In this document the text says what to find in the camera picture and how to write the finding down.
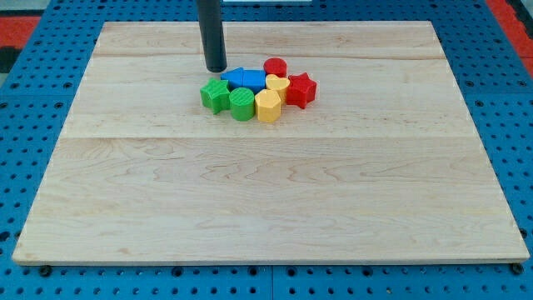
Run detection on black cylindrical robot arm stick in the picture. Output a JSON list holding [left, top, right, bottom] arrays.
[[196, 0, 227, 73]]

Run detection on yellow hexagon block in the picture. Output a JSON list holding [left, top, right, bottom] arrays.
[[255, 89, 281, 123]]

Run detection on green cylinder block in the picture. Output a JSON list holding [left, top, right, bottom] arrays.
[[229, 87, 255, 121]]

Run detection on yellow heart block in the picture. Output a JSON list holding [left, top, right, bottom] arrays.
[[266, 74, 291, 104]]

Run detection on red star block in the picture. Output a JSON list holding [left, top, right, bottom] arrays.
[[286, 72, 317, 109]]

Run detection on blue cube block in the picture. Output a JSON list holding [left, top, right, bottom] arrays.
[[242, 70, 266, 94]]

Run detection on green star block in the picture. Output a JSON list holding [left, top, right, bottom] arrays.
[[200, 78, 230, 114]]

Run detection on red cylinder block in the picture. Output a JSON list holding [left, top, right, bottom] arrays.
[[263, 57, 287, 78]]

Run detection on light wooden board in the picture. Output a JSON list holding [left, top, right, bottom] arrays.
[[12, 21, 530, 266]]

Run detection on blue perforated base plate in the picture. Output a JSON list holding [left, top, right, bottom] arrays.
[[1, 0, 532, 299]]

